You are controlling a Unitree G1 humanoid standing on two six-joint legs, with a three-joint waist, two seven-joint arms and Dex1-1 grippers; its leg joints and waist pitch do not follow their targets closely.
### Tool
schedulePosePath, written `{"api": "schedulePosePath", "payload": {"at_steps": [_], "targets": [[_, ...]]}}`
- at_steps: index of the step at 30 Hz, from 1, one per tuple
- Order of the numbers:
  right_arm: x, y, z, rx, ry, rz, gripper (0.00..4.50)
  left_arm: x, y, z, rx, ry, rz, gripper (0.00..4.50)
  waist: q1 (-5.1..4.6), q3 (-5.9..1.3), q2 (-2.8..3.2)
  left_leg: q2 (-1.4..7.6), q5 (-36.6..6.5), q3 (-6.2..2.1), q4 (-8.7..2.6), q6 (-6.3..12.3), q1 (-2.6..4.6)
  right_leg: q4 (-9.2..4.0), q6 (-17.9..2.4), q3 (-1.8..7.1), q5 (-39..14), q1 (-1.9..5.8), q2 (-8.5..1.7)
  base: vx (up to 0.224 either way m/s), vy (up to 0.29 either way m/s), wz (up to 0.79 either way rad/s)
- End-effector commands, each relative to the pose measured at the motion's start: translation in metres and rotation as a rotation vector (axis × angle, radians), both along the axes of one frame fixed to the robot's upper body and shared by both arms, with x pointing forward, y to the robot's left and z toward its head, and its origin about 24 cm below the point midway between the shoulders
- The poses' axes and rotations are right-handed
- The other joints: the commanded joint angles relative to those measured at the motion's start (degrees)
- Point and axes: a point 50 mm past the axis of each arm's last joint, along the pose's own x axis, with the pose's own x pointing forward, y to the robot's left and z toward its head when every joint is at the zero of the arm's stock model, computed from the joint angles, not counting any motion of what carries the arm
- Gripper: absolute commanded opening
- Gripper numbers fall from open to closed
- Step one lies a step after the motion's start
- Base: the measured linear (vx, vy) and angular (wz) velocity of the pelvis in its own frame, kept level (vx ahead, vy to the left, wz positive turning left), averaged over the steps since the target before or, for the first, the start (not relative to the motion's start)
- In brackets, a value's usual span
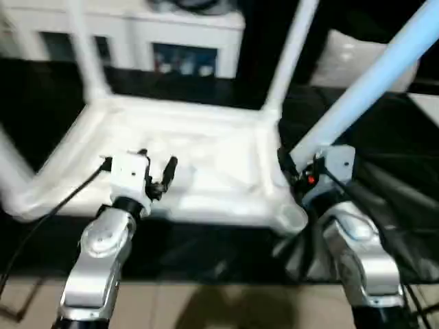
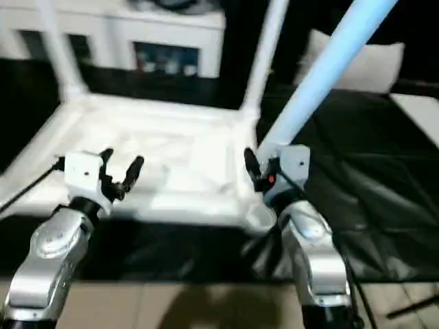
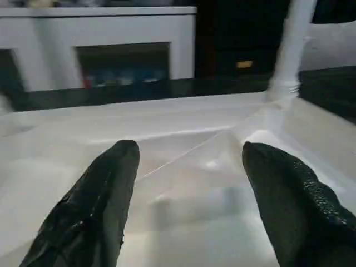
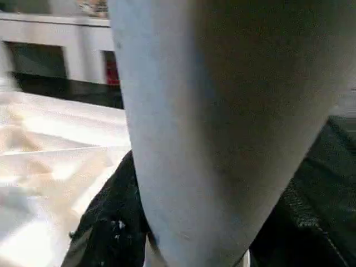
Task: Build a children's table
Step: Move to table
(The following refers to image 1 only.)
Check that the dark round object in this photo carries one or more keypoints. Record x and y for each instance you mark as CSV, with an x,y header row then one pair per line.
x,y
205,5

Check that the white plastic table leg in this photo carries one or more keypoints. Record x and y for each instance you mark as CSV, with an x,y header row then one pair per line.
x,y
85,51
10,171
288,61
360,85

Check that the black stand leg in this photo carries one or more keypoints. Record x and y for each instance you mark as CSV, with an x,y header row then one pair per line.
x,y
8,312

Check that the white flat board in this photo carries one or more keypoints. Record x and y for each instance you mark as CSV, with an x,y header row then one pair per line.
x,y
428,103

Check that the small red item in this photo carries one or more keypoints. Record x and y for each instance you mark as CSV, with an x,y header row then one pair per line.
x,y
157,63

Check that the black padded mat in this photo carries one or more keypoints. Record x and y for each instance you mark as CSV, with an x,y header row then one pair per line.
x,y
205,253

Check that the black cabinet with yellow label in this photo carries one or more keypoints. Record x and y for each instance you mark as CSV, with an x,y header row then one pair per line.
x,y
260,41

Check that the grey pillow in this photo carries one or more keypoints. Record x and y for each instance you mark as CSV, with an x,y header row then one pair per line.
x,y
339,61

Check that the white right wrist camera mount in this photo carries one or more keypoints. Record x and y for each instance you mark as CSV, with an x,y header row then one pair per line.
x,y
337,161

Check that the white cabinet with glass doors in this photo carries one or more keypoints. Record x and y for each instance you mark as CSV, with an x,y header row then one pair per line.
x,y
192,31

